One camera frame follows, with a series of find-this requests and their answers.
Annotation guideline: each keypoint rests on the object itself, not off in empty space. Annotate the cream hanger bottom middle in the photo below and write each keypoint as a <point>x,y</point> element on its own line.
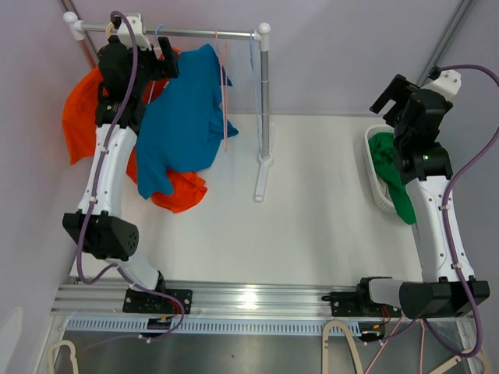
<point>350,349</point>

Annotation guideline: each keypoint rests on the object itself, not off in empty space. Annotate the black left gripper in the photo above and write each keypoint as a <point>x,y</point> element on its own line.
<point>169,65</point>

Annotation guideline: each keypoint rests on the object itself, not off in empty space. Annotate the cream plastic hanger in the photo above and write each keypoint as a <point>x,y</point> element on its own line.
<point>110,30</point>

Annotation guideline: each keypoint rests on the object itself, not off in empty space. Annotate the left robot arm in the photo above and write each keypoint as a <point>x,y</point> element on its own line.
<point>97,227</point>

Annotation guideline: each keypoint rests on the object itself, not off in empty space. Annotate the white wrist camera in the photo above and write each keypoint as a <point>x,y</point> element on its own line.
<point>135,34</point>
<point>444,82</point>

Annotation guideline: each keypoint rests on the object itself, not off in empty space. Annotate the light blue wire hanger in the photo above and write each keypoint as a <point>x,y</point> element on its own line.
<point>252,61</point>

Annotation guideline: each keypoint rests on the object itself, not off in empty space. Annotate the white perforated basket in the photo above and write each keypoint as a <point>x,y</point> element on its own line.
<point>378,187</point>

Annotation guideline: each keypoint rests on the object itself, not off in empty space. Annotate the pink wire hanger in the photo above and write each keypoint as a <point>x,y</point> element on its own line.
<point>222,53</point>

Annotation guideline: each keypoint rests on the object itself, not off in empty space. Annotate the aluminium mounting rail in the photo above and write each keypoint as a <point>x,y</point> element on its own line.
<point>214,308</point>

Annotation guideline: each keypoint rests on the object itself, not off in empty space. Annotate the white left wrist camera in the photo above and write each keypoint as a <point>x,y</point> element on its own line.
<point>135,34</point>

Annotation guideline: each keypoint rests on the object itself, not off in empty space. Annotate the blue t shirt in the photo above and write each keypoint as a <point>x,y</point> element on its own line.
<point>183,128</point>

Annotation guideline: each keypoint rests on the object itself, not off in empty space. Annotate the white clothes rack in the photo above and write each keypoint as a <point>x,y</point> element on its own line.
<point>263,36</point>

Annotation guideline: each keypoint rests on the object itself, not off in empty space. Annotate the pink wire hanger below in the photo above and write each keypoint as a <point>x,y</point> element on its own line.
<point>384,343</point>

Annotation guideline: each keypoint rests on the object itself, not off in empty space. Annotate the green t shirt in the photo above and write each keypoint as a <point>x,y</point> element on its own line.
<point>382,154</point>

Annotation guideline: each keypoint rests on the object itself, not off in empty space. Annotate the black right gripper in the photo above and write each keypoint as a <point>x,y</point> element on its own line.
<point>398,89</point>

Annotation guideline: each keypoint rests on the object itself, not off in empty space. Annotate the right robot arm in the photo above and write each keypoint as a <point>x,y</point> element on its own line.
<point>448,287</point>

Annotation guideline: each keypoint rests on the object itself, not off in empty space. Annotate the orange t shirt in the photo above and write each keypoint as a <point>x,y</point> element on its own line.
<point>78,124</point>

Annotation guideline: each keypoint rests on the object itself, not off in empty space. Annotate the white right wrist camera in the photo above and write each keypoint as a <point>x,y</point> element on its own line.
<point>444,82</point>

